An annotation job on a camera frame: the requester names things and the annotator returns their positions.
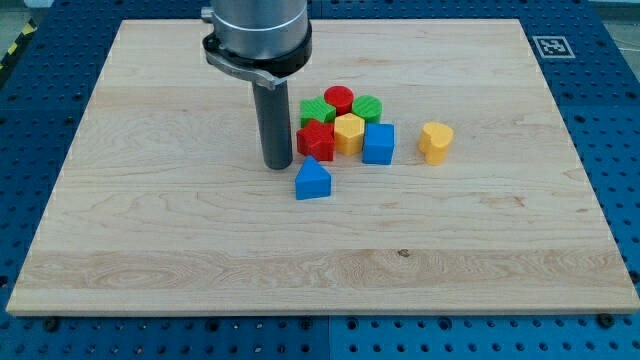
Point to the blue triangle block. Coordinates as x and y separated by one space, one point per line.
312 180

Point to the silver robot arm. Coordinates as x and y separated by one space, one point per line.
259 41

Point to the yellow hexagon block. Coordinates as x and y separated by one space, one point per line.
349 134

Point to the red star block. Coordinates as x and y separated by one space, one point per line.
316 139

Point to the green star block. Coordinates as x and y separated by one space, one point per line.
316 109

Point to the blue cube block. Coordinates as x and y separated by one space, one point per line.
379 143

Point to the red cylinder block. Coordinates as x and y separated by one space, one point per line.
340 97

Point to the green cylinder block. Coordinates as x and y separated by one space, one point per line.
368 107

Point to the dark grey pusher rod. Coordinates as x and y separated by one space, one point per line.
274 124

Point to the yellow heart block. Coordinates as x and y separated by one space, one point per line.
434 142

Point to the light wooden board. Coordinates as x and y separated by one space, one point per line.
164 206

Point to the white fiducial marker tag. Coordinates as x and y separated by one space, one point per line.
553 47

